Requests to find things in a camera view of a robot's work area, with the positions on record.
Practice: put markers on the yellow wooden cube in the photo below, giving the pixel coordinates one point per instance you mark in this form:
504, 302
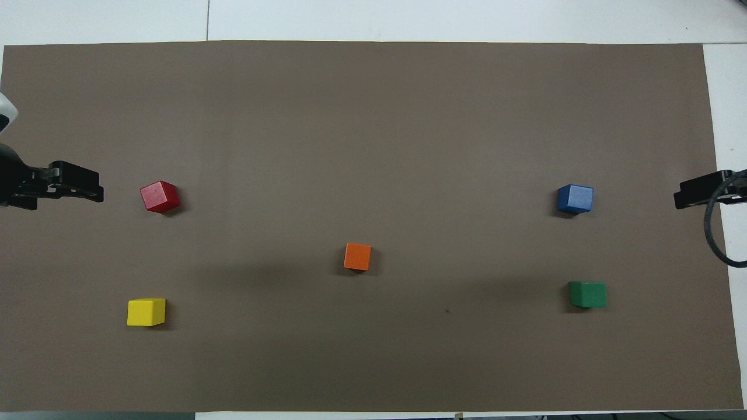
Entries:
146, 312

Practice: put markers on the red wooden cube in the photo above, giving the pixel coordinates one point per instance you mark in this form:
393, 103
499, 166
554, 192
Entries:
159, 196

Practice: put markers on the orange wooden cube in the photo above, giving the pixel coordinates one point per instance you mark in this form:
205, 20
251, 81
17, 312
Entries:
357, 256

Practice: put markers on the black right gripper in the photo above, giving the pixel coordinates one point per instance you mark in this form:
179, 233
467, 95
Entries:
736, 189

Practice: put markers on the blue wooden cube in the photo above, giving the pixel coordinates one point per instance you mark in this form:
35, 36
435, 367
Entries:
575, 198

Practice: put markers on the green wooden cube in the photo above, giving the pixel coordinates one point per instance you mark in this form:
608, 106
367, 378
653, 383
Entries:
587, 294

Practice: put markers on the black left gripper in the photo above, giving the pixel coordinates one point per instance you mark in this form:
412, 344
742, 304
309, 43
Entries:
17, 181

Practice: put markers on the brown table mat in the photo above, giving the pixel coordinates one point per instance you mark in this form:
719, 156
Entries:
373, 146

